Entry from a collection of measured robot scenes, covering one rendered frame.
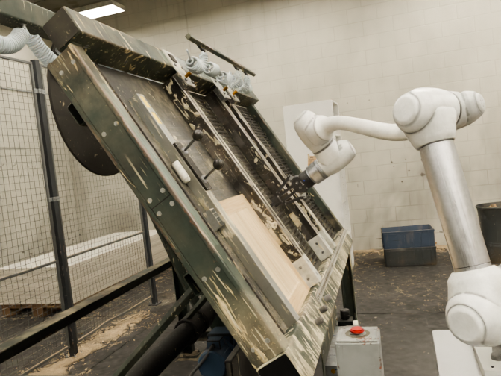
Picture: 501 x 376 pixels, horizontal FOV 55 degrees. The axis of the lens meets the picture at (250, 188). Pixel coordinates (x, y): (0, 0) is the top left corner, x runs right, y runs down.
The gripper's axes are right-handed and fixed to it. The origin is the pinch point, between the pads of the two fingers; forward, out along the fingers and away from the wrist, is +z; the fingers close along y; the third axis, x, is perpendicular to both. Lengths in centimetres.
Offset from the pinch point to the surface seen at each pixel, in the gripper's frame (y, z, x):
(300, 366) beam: -44, 3, 73
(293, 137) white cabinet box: 62, 26, -361
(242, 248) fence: -8, 5, 50
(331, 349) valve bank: -56, 5, 34
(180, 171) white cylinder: 25, 6, 54
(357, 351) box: -48, -14, 75
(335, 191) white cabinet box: -17, 24, -359
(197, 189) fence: 17, 6, 50
